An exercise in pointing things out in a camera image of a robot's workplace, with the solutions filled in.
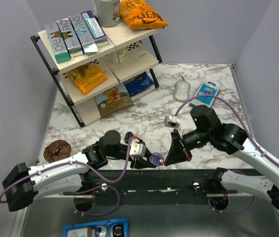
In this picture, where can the purple earbud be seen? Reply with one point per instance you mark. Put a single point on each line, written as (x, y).
(161, 162)

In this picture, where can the teal silver toothpaste box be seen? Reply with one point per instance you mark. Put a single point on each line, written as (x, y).
(57, 43)

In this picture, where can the blue chips bag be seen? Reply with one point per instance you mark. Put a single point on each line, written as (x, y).
(138, 84)

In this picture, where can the grey printed mug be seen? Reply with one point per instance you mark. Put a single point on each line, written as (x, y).
(107, 12)

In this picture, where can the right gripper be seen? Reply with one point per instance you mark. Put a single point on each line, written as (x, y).
(178, 153)

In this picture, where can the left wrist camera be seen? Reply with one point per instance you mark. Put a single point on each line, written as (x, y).
(135, 149)

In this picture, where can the blue tray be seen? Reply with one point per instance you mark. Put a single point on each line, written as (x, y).
(106, 228)

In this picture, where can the orange snack bag middle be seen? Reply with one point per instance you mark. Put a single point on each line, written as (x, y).
(86, 77)

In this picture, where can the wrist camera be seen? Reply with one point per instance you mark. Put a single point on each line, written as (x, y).
(135, 149)
(173, 122)

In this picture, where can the lavender earbud charging case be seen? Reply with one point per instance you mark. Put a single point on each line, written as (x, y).
(154, 159)

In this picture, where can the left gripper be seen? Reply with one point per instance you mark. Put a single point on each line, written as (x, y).
(140, 164)

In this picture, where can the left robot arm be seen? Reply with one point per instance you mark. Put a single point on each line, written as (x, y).
(25, 184)

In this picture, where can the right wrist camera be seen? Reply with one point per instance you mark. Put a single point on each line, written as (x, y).
(173, 122)

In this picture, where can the three tier shelf rack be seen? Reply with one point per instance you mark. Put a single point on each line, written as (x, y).
(142, 56)

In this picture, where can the black mounting rail base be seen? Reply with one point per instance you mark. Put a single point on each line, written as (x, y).
(154, 186)

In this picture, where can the orange chips bag top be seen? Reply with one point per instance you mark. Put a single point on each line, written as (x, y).
(137, 14)

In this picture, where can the silver brown toothpaste box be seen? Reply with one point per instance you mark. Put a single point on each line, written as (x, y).
(70, 38)

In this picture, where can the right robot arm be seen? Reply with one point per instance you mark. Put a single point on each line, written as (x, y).
(233, 140)

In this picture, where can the silver blue toothpaste box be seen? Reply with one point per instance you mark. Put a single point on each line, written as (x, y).
(86, 39)

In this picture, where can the white cup middle shelf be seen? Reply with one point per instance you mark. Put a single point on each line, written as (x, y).
(118, 57)

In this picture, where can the purple white box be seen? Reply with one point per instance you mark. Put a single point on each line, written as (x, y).
(95, 29)

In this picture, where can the brown snack bag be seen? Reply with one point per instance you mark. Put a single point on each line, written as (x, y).
(113, 100)

